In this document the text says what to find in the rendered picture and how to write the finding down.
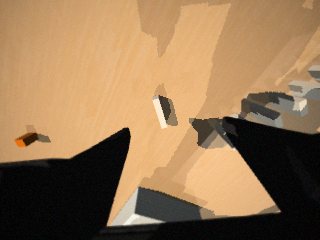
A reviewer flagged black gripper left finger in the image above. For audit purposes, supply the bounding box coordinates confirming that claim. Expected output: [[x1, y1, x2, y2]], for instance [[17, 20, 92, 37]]
[[0, 127, 131, 228]]

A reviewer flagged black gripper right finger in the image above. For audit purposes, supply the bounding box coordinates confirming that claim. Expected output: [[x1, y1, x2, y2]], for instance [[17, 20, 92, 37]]
[[222, 116, 320, 212]]

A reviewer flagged orange rectangular block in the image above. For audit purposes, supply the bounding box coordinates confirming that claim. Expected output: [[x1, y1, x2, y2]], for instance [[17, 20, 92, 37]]
[[14, 133, 39, 147]]

